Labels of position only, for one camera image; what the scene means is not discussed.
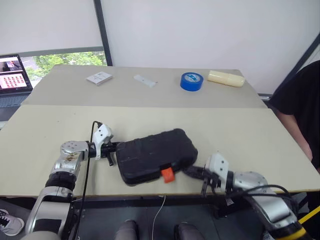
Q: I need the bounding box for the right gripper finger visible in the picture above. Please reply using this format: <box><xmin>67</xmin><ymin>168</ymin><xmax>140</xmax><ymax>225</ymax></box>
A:
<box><xmin>182</xmin><ymin>165</ymin><xmax>207</xmax><ymax>181</ymax></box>
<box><xmin>200</xmin><ymin>177</ymin><xmax>209</xmax><ymax>197</ymax></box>

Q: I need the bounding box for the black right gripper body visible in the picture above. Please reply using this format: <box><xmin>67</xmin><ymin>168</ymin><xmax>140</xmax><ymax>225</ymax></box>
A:
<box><xmin>202</xmin><ymin>169</ymin><xmax>223</xmax><ymax>194</ymax></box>

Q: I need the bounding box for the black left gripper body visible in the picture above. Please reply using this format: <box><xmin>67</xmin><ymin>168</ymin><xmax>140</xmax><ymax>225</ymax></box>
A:
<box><xmin>99</xmin><ymin>142</ymin><xmax>119</xmax><ymax>161</ymax></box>

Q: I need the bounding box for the black plastic tool case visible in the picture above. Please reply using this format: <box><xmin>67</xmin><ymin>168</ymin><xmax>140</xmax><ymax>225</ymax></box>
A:
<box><xmin>115</xmin><ymin>128</ymin><xmax>199</xmax><ymax>186</ymax></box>

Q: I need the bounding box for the dark rounded grey shape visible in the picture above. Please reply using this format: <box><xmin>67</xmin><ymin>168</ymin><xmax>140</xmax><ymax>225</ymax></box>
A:
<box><xmin>173</xmin><ymin>221</ymin><xmax>201</xmax><ymax>240</ymax></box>
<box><xmin>115</xmin><ymin>219</ymin><xmax>139</xmax><ymax>240</ymax></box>

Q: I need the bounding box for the small white card box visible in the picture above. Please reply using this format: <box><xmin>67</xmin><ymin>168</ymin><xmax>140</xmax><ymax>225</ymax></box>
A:
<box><xmin>85</xmin><ymin>71</ymin><xmax>114</xmax><ymax>87</ymax></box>

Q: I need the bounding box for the white plastic packet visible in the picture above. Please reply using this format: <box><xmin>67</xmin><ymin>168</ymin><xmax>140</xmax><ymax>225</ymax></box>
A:
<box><xmin>133</xmin><ymin>74</ymin><xmax>159</xmax><ymax>89</ymax></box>

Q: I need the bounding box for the blue tape roll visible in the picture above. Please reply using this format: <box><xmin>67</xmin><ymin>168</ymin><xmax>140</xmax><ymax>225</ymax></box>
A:
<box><xmin>179</xmin><ymin>72</ymin><xmax>204</xmax><ymax>92</ymax></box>

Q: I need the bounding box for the cream cylindrical case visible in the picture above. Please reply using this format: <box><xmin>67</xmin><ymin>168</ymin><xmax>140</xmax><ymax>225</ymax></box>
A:
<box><xmin>207</xmin><ymin>70</ymin><xmax>246</xmax><ymax>89</ymax></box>

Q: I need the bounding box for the dark window mullion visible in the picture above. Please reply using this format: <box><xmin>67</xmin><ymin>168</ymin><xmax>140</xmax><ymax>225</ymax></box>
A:
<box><xmin>93</xmin><ymin>0</ymin><xmax>114</xmax><ymax>67</ymax></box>

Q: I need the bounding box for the white grey sneaker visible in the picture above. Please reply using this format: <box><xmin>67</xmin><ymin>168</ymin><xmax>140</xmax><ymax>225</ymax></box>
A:
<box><xmin>0</xmin><ymin>208</ymin><xmax>26</xmax><ymax>237</ymax></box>

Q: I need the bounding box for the open laptop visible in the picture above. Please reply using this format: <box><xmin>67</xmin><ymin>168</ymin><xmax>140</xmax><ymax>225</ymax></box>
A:
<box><xmin>0</xmin><ymin>53</ymin><xmax>34</xmax><ymax>109</ymax></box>

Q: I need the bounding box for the person in black shirt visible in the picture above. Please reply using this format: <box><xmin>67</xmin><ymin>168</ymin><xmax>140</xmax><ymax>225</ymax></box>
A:
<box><xmin>268</xmin><ymin>59</ymin><xmax>320</xmax><ymax>174</ymax></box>

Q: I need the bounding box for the white roller blind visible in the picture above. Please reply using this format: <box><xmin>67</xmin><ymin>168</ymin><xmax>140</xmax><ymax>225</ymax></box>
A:
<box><xmin>99</xmin><ymin>0</ymin><xmax>320</xmax><ymax>94</ymax></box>
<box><xmin>0</xmin><ymin>0</ymin><xmax>105</xmax><ymax>55</ymax></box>

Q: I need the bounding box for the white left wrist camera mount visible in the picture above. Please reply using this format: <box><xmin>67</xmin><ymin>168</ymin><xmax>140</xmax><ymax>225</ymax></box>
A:
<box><xmin>92</xmin><ymin>124</ymin><xmax>114</xmax><ymax>161</ymax></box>

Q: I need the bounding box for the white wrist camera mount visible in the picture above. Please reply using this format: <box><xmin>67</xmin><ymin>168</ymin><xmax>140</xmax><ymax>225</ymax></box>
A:
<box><xmin>92</xmin><ymin>124</ymin><xmax>114</xmax><ymax>161</ymax></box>
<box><xmin>204</xmin><ymin>152</ymin><xmax>230</xmax><ymax>191</ymax></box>

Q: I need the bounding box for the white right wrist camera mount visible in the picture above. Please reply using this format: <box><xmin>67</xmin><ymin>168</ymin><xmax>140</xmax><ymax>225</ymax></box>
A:
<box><xmin>204</xmin><ymin>152</ymin><xmax>230</xmax><ymax>191</ymax></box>

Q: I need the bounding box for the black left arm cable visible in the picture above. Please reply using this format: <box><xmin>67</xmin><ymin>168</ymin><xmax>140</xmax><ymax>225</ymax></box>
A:
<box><xmin>75</xmin><ymin>120</ymin><xmax>103</xmax><ymax>240</ymax></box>

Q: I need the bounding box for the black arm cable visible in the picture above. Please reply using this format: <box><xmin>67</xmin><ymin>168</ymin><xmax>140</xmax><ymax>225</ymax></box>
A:
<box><xmin>75</xmin><ymin>120</ymin><xmax>103</xmax><ymax>240</ymax></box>
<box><xmin>224</xmin><ymin>184</ymin><xmax>301</xmax><ymax>219</ymax></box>

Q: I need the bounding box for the black table frame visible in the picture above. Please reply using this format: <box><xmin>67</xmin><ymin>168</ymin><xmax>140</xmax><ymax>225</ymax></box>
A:
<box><xmin>71</xmin><ymin>195</ymin><xmax>252</xmax><ymax>219</ymax></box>

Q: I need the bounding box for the thin white cable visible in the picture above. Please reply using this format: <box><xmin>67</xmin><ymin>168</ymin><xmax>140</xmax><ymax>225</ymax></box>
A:
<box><xmin>152</xmin><ymin>195</ymin><xmax>167</xmax><ymax>240</ymax></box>

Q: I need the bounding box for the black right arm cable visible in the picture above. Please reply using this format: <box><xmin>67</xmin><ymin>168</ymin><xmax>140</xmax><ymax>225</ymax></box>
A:
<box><xmin>224</xmin><ymin>184</ymin><xmax>301</xmax><ymax>219</ymax></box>

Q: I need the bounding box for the dark slanted window frame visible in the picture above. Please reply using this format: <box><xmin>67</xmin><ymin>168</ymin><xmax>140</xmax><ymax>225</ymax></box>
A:
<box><xmin>257</xmin><ymin>31</ymin><xmax>320</xmax><ymax>100</ymax></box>

